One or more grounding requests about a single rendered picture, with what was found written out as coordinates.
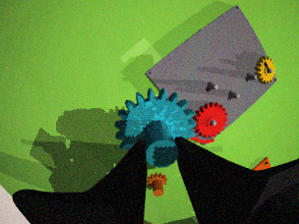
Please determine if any red gear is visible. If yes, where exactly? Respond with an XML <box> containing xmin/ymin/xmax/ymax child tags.
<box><xmin>194</xmin><ymin>101</ymin><xmax>228</xmax><ymax>139</ymax></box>

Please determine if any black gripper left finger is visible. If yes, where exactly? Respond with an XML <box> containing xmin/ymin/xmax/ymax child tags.
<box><xmin>12</xmin><ymin>140</ymin><xmax>147</xmax><ymax>224</ymax></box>

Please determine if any yellow gear with black stripe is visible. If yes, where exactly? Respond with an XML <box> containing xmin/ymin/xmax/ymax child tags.
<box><xmin>256</xmin><ymin>56</ymin><xmax>276</xmax><ymax>84</ymax></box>

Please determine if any orange gear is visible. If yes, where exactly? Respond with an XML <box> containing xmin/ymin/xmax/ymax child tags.
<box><xmin>147</xmin><ymin>172</ymin><xmax>166</xmax><ymax>196</ymax></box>

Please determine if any teal gear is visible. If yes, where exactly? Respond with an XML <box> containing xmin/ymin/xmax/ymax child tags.
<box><xmin>114</xmin><ymin>88</ymin><xmax>197</xmax><ymax>168</ymax></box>

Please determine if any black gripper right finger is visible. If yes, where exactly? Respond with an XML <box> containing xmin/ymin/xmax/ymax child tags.
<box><xmin>176</xmin><ymin>137</ymin><xmax>299</xmax><ymax>224</ymax></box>

